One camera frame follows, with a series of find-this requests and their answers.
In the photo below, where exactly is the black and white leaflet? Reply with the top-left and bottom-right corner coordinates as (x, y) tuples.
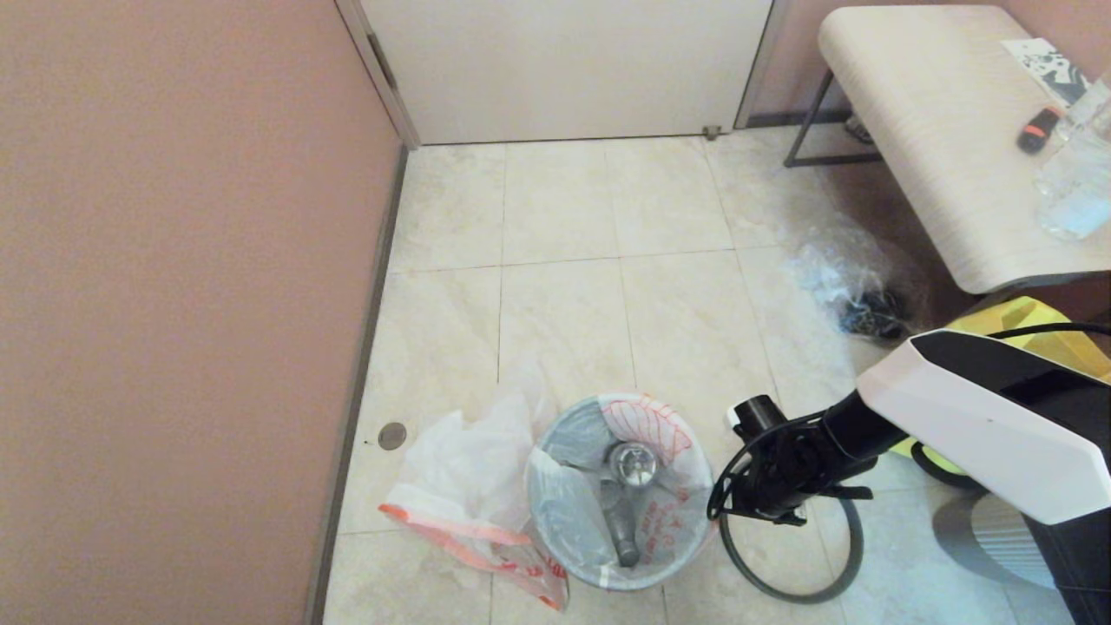
(998, 37), (1090, 108)

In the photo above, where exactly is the pale gray ribbed cylinder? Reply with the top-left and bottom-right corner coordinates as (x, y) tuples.
(933, 495), (1055, 591)

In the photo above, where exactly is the beige door jamb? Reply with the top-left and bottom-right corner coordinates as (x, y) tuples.
(336, 0), (423, 151)
(733, 0), (791, 131)

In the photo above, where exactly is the crumpled white red-print bag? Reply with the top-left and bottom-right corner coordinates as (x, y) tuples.
(380, 382), (570, 611)

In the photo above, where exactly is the clear water bottle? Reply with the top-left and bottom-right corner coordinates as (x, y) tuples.
(1031, 69), (1111, 242)

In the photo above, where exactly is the beige wood-grain table top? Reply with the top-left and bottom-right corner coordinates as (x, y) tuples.
(816, 5), (1111, 296)

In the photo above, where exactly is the clear bag with dark contents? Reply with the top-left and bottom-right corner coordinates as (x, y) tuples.
(786, 217), (934, 341)

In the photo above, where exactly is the white door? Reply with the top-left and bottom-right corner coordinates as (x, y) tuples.
(358, 0), (773, 146)

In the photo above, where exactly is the clear empty plastic bottle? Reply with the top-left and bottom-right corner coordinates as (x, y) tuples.
(603, 441), (658, 567)

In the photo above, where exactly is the black ring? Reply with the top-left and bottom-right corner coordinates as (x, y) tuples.
(719, 451), (864, 604)

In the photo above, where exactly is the white plastic bag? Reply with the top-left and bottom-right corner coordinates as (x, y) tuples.
(525, 392), (717, 591)

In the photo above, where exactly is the yellow fabric tote bag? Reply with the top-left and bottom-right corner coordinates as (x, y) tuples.
(898, 297), (1111, 474)

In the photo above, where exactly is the black metal table frame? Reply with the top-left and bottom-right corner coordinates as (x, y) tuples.
(783, 69), (1111, 318)

